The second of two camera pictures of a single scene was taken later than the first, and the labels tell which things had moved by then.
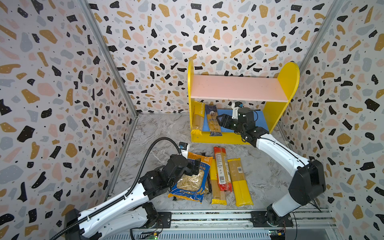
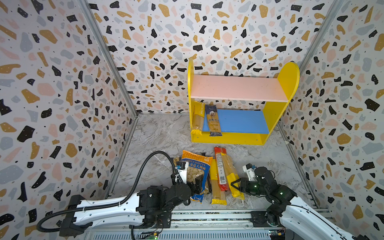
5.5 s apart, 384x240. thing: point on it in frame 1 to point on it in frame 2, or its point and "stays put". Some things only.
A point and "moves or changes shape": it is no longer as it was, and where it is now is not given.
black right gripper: (231, 121) to (243, 185)
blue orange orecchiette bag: (187, 187) stays put
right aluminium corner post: (335, 5) stays put
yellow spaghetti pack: (217, 197) stays put
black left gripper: (196, 165) to (198, 184)
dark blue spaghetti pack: (214, 126) stays put
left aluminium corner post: (110, 54) stays put
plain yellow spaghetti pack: (242, 195) moves or changes shape
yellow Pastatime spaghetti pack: (198, 117) stays put
